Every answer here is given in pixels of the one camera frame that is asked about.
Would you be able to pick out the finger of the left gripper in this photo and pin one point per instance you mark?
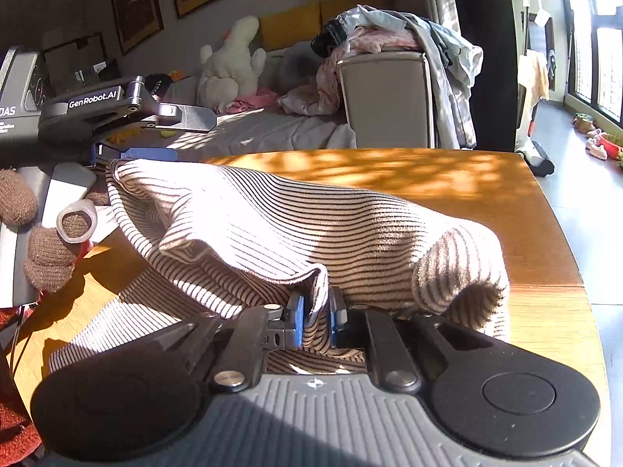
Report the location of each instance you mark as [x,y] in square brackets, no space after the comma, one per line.
[181,117]
[102,154]

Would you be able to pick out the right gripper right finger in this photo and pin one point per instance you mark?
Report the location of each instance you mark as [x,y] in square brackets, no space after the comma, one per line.
[347,329]

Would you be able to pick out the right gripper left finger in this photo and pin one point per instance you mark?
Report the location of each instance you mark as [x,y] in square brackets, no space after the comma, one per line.
[285,324]

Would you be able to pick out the striped knit garment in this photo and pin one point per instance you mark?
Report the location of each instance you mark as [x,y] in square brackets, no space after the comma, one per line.
[224,239]

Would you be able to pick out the pile of clothes on armrest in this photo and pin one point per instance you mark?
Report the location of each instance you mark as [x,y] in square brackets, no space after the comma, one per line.
[454,62]

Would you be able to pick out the brown knit gloved hand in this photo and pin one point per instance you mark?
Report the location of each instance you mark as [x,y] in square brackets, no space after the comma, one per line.
[46,223]

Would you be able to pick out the white plush toy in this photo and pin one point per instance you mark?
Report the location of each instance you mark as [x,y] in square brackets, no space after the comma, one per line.
[231,71]

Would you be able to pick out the black glass cabinet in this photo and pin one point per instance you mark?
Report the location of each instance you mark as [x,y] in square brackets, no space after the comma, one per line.
[78,63]

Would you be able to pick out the pink white blanket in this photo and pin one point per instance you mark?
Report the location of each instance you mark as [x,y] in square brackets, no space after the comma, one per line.
[313,81]

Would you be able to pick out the yellow cushion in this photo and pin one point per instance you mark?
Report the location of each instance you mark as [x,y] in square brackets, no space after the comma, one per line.
[282,30]

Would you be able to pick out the beige sofa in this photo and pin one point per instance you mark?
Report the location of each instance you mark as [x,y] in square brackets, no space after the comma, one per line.
[362,99]

